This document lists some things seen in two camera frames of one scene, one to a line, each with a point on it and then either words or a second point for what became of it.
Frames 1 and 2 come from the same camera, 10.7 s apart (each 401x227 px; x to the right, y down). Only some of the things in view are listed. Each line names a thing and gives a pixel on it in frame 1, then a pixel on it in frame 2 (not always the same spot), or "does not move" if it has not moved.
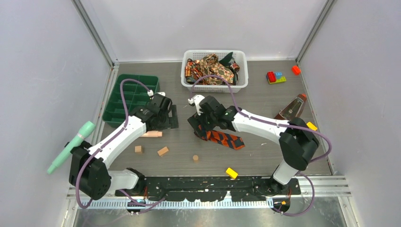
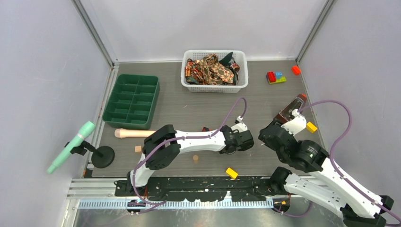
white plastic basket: (239, 56) does not move
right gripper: (196, 120) -> (260, 137)
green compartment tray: (134, 95) does not move
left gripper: (170, 122) -> (227, 126)
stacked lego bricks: (275, 77) does not move
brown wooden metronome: (293, 109) does not move
